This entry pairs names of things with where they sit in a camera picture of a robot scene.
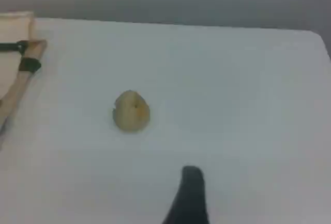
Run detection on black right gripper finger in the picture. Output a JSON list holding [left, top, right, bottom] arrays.
[[161, 165, 210, 224]]

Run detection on white canvas handbag green handles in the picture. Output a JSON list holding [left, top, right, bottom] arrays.
[[0, 11, 48, 152]]

